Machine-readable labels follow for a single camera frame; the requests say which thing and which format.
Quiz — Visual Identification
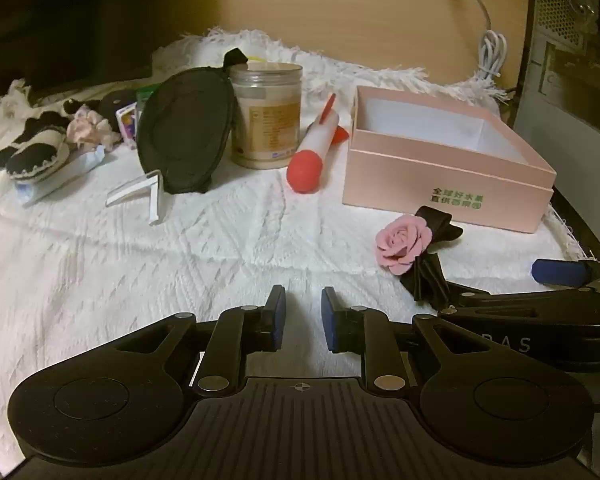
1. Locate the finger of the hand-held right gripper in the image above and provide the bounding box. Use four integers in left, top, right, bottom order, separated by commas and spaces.
531, 258, 600, 292
437, 282, 598, 317

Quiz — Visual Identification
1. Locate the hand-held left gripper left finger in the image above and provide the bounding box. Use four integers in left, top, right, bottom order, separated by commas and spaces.
115, 285, 287, 392

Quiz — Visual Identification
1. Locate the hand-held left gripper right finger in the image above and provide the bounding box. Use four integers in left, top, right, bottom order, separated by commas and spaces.
321, 286, 486, 392

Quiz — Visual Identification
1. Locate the pink felt rose black ribbon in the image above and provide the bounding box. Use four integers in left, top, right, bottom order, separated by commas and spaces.
375, 205, 465, 307

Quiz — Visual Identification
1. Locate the pink cardboard box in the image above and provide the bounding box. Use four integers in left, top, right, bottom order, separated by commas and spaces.
341, 85, 558, 235

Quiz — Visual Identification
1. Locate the black mesh pouch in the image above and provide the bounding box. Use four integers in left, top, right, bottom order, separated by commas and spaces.
136, 48, 251, 196

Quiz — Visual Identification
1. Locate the white knitted blanket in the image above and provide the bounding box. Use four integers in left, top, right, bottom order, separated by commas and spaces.
0, 27, 600, 466

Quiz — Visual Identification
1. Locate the red and white tube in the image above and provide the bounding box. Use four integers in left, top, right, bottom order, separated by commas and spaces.
286, 92, 351, 194

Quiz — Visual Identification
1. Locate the clear plastic jar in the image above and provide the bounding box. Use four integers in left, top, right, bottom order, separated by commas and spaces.
228, 62, 303, 170

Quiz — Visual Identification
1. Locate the silver computer case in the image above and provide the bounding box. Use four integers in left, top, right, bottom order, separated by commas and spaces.
510, 0, 600, 211

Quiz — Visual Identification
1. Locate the colourful card packet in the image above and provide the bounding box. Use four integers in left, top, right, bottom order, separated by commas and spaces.
115, 101, 141, 148

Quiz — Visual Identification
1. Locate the blue face mask pack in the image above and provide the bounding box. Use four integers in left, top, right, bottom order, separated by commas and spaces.
14, 145, 106, 207

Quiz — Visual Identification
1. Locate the black round pouch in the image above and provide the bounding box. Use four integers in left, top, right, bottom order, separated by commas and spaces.
98, 91, 137, 126

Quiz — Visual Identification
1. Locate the black white plush toy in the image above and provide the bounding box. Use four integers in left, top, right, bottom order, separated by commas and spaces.
0, 97, 81, 181

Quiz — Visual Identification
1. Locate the dark bulky object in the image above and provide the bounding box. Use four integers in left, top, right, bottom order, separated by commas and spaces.
0, 0, 153, 103

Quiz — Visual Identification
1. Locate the white folded bracket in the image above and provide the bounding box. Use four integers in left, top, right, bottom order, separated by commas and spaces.
106, 170, 167, 226

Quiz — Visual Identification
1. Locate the white cable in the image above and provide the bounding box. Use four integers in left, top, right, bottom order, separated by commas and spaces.
447, 0, 511, 86

